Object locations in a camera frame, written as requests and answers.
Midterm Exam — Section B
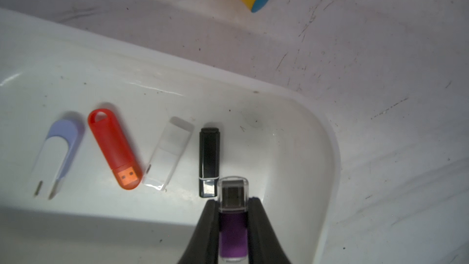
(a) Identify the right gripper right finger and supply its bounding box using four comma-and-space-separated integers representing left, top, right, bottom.
247, 198, 291, 264

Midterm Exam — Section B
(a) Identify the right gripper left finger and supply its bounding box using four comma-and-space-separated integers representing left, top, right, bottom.
178, 200, 220, 264

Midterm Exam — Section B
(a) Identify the purple usb drive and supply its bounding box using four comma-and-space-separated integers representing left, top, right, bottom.
218, 176, 249, 263

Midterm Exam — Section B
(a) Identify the clear white usb drive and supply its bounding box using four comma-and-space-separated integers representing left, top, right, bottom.
142, 117, 194, 191

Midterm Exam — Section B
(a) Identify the red usb drive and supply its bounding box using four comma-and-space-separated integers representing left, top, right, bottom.
87, 108, 142, 190

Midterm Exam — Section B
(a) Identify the black capped usb drive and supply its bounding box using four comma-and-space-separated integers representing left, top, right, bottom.
199, 128, 221, 198

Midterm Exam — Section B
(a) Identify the white lilac usb drive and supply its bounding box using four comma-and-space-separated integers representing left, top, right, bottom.
28, 118, 84, 200

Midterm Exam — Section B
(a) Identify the white storage box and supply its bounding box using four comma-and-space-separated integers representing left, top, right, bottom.
1, 10, 340, 264

